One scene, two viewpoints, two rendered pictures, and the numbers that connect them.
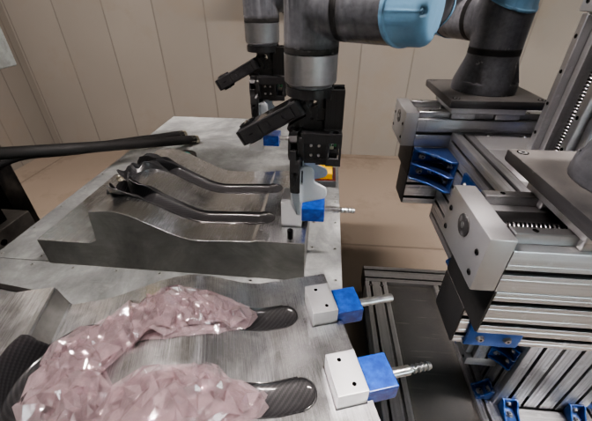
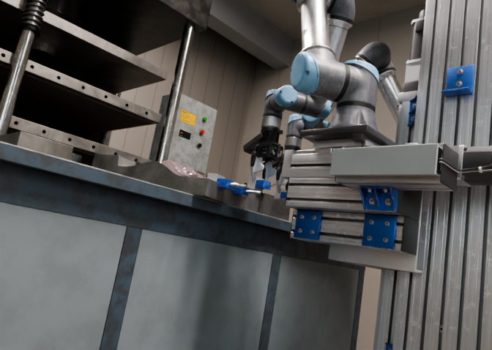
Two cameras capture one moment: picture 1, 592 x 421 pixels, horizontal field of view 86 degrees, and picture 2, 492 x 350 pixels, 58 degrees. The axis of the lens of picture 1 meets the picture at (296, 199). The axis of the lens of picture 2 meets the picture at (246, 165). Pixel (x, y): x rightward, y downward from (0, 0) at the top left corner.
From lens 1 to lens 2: 1.44 m
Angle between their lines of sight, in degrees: 59
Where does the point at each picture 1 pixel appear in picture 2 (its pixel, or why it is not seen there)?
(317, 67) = (267, 118)
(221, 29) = not seen: hidden behind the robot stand
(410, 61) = not seen: outside the picture
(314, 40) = (267, 110)
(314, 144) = (264, 148)
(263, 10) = (291, 131)
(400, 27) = (277, 97)
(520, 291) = (297, 176)
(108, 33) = not seen: hidden behind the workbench
